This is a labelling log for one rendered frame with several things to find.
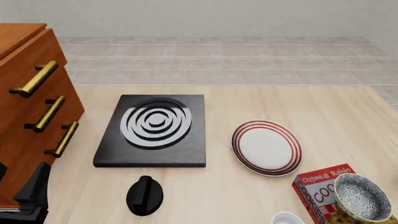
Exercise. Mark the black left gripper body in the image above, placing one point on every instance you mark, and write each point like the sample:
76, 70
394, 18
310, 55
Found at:
28, 217

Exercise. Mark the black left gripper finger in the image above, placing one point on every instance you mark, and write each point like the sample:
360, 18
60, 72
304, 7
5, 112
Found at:
2, 171
35, 189

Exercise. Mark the flat black stove plate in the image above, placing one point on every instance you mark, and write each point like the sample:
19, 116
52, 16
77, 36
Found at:
189, 130

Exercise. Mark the white plate with red rings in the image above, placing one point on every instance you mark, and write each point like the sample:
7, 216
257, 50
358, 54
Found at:
265, 149

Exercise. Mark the small white bowl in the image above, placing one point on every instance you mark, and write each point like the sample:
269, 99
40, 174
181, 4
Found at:
286, 219

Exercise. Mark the red cookies box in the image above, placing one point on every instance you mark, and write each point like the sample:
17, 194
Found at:
314, 186

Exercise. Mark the black patterned bowl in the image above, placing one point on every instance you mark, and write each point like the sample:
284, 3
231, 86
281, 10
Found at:
362, 198

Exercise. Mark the wooden drawer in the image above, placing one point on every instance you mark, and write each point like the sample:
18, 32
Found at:
18, 112
18, 151
18, 70

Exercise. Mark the round black stove knob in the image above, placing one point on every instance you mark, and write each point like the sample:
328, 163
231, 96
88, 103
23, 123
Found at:
144, 196

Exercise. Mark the wooden cabinet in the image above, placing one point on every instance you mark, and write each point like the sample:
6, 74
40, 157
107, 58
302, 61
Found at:
18, 37

